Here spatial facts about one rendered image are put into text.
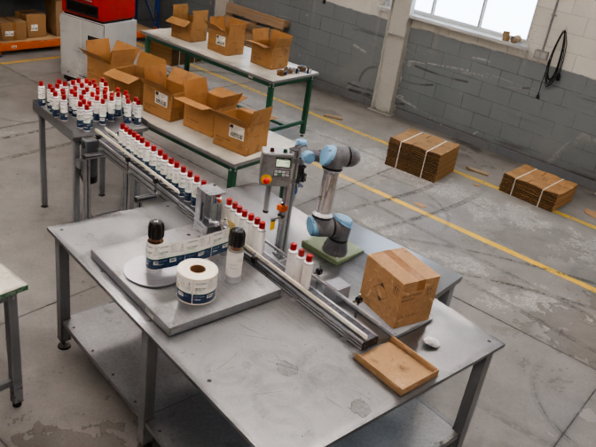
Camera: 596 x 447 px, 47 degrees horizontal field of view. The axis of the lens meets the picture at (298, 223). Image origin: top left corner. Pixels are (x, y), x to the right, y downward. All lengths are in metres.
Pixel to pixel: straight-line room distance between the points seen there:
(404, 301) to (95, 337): 1.86
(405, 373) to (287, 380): 0.56
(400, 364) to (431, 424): 0.76
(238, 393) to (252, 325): 0.49
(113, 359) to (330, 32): 6.94
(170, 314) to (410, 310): 1.18
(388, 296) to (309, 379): 0.64
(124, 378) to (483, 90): 6.24
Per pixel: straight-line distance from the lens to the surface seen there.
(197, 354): 3.18
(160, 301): 3.40
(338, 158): 3.74
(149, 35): 8.82
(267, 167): 3.66
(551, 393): 4.95
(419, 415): 4.04
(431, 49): 9.21
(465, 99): 9.05
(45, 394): 4.25
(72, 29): 9.10
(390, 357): 3.35
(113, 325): 4.35
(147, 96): 6.07
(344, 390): 3.10
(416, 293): 3.46
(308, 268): 3.52
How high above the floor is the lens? 2.83
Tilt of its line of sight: 27 degrees down
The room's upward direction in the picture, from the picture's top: 9 degrees clockwise
